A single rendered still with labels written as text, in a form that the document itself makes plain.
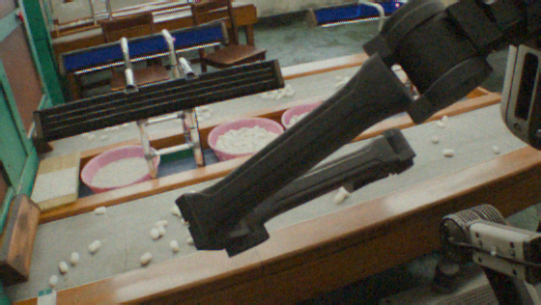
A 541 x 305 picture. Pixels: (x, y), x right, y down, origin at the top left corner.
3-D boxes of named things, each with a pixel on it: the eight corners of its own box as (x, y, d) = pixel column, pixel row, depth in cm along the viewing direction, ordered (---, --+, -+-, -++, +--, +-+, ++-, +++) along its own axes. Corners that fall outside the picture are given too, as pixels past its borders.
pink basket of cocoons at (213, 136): (300, 154, 149) (298, 131, 144) (242, 186, 135) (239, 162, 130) (253, 132, 167) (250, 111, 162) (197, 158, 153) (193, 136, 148)
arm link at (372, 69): (179, 272, 54) (150, 207, 57) (237, 255, 65) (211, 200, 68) (494, 59, 36) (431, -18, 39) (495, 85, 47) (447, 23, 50)
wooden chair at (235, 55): (235, 117, 342) (221, 6, 297) (204, 105, 369) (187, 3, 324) (272, 99, 368) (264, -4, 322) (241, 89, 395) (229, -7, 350)
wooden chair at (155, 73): (126, 146, 314) (96, 30, 269) (123, 124, 349) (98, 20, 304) (181, 132, 325) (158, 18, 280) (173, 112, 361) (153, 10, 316)
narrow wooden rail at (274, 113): (452, 94, 191) (454, 71, 186) (48, 193, 143) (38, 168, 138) (444, 90, 196) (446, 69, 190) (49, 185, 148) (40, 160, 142)
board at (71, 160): (76, 204, 117) (75, 200, 117) (28, 215, 113) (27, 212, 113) (80, 153, 144) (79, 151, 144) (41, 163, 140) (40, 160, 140)
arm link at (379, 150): (233, 251, 58) (201, 186, 62) (225, 261, 63) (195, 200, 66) (427, 159, 79) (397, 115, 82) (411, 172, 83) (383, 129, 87)
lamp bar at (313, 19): (435, 11, 179) (436, -5, 176) (313, 27, 163) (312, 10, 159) (423, 8, 186) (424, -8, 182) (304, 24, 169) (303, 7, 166)
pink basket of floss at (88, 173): (181, 176, 143) (175, 152, 139) (128, 220, 123) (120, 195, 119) (127, 161, 155) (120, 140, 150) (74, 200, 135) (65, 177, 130)
